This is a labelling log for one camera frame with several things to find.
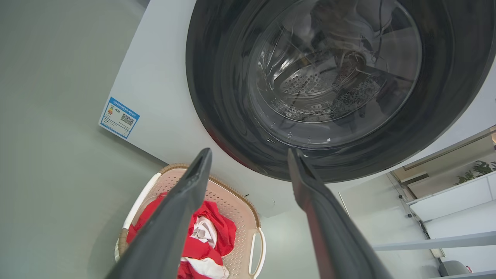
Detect beige perforated laundry basket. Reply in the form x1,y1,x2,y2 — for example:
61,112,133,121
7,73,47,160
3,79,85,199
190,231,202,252
114,163,267,279

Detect white cabinet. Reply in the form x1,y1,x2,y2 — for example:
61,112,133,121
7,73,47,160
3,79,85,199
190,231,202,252
409,170,496,239

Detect red garment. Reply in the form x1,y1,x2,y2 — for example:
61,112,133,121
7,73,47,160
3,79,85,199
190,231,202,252
127,193,237,279

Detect white shelf rail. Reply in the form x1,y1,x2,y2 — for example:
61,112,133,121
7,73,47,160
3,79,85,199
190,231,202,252
372,231,496,251

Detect white garment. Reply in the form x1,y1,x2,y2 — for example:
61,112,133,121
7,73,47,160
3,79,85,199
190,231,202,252
180,216,229,279

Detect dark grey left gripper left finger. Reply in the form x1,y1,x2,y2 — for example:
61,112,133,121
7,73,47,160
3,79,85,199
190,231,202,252
105,148,213,279

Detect round dark glass washer door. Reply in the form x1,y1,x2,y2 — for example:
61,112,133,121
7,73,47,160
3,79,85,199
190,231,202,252
185,0,496,183

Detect green potted plant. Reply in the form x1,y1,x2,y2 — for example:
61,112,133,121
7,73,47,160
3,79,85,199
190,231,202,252
455,160,496,185

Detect round filter cover on washer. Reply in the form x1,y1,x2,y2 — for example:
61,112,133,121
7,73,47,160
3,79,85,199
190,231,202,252
256,196,276,217

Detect grey rounded object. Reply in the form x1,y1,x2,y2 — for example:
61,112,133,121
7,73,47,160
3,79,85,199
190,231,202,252
439,260,472,277

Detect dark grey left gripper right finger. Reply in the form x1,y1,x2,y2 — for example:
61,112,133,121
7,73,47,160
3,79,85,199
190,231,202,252
287,148,394,279

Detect blue energy label sticker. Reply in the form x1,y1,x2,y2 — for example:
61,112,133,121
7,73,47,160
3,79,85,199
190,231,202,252
99,96,140,139

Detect white front-load washing machine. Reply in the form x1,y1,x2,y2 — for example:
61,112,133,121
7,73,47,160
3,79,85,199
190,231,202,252
99,0,496,218

